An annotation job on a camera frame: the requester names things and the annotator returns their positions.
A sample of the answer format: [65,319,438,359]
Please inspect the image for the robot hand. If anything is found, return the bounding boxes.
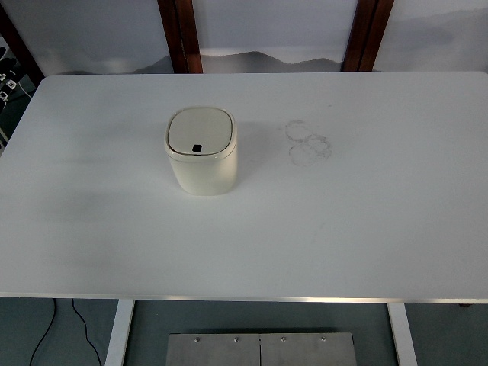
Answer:
[0,44,19,101]

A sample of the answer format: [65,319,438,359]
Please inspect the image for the cream lidded trash bin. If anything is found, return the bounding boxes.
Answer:
[164,106,239,197]

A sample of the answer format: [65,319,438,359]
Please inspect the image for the mountain painting screen panel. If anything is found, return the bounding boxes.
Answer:
[0,0,177,75]
[374,0,488,73]
[189,0,360,74]

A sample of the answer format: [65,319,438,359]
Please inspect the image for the white table leg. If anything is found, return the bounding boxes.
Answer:
[386,302,419,366]
[104,299,136,366]

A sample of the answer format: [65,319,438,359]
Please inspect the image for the grey metal plate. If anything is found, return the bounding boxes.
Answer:
[165,332,358,366]

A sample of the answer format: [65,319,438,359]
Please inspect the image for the brown wooden screen post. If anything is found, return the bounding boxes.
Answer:
[358,0,396,72]
[0,5,45,80]
[175,0,204,73]
[157,0,188,74]
[342,0,378,72]

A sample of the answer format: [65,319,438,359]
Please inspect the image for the black floor cable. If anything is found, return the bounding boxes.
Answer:
[71,298,104,366]
[29,298,58,366]

